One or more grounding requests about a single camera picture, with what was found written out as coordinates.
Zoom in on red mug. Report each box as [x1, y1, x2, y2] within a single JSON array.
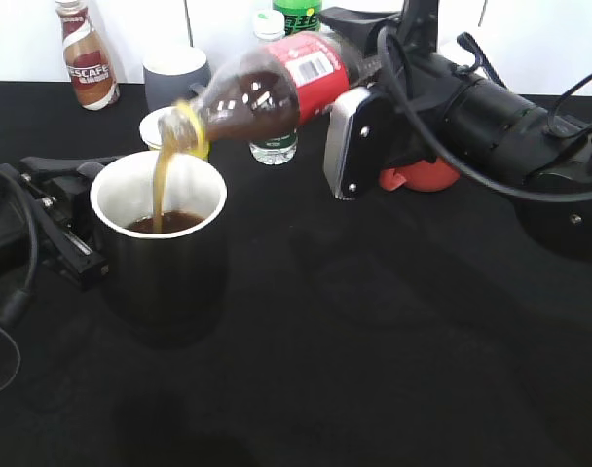
[[379, 158, 460, 193]]

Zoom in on Nescafe coffee bottle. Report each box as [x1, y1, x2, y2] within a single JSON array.
[[55, 1, 120, 111]]

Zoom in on green sprite bottle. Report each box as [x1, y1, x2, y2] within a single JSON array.
[[272, 0, 322, 36]]

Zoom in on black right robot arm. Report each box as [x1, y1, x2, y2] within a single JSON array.
[[320, 1, 592, 262]]

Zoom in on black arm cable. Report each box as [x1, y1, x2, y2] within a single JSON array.
[[0, 164, 39, 396], [376, 25, 592, 204]]

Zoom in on black mug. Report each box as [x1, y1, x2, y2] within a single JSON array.
[[90, 151, 229, 348]]

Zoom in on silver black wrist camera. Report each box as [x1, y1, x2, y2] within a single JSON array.
[[323, 87, 395, 200]]

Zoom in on clear water bottle green label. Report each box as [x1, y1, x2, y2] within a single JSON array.
[[249, 9, 298, 165]]

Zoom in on yellow paper cup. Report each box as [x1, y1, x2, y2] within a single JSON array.
[[139, 106, 209, 162]]

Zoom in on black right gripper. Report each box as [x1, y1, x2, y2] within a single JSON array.
[[319, 1, 476, 168]]

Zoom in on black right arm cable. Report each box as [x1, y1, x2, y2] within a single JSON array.
[[376, 25, 592, 204]]

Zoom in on cola bottle red label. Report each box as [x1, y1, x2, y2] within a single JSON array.
[[172, 31, 381, 149]]

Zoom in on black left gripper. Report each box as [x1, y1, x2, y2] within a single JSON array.
[[0, 156, 118, 291]]

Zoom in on grey mug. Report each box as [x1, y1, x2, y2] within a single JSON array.
[[142, 44, 211, 111]]

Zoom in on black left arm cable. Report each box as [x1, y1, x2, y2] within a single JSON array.
[[0, 164, 39, 396]]

